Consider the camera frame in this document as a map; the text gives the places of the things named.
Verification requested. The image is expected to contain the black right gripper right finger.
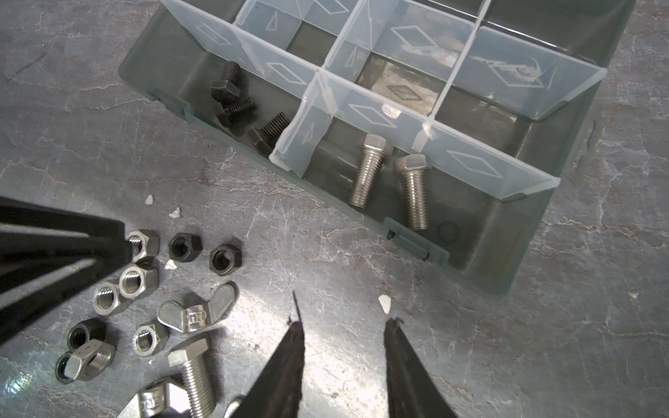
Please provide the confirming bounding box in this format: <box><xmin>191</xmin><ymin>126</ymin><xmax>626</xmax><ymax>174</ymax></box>
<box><xmin>383</xmin><ymin>319</ymin><xmax>456</xmax><ymax>417</ymax></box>

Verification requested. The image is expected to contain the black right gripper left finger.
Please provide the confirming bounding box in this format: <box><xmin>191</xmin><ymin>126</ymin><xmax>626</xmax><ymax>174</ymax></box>
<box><xmin>231</xmin><ymin>292</ymin><xmax>305</xmax><ymax>417</ymax></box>

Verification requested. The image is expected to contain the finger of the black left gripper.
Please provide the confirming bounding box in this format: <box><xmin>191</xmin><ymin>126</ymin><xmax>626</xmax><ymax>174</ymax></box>
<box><xmin>1</xmin><ymin>197</ymin><xmax>128</xmax><ymax>256</ymax></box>
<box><xmin>1</xmin><ymin>245</ymin><xmax>132</xmax><ymax>345</ymax></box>

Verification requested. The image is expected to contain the silver hex bolt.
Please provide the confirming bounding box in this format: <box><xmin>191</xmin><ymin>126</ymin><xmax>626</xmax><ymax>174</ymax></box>
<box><xmin>168</xmin><ymin>333</ymin><xmax>216</xmax><ymax>417</ymax></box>
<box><xmin>394</xmin><ymin>153</ymin><xmax>431</xmax><ymax>231</ymax></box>
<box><xmin>349</xmin><ymin>134</ymin><xmax>393</xmax><ymax>209</ymax></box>

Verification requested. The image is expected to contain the black hex bolt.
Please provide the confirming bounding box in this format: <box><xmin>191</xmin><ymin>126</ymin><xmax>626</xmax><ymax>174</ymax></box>
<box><xmin>210</xmin><ymin>61</ymin><xmax>241</xmax><ymax>104</ymax></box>
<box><xmin>214</xmin><ymin>98</ymin><xmax>257</xmax><ymax>127</ymax></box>
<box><xmin>247</xmin><ymin>113</ymin><xmax>291</xmax><ymax>156</ymax></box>

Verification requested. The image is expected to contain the black hex nut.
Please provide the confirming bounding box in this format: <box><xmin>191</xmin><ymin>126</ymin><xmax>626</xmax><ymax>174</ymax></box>
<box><xmin>168</xmin><ymin>233</ymin><xmax>203</xmax><ymax>262</ymax></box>
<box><xmin>209</xmin><ymin>244</ymin><xmax>242</xmax><ymax>276</ymax></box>
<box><xmin>66</xmin><ymin>318</ymin><xmax>107</xmax><ymax>351</ymax></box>

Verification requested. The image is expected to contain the large silver hex nut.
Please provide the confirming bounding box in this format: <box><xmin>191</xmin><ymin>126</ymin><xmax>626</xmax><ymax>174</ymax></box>
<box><xmin>55</xmin><ymin>339</ymin><xmax>116</xmax><ymax>384</ymax></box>

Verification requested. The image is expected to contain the green plastic organizer box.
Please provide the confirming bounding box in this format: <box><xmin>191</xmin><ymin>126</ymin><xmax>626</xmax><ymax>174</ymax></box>
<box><xmin>119</xmin><ymin>1</ymin><xmax>634</xmax><ymax>297</ymax></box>

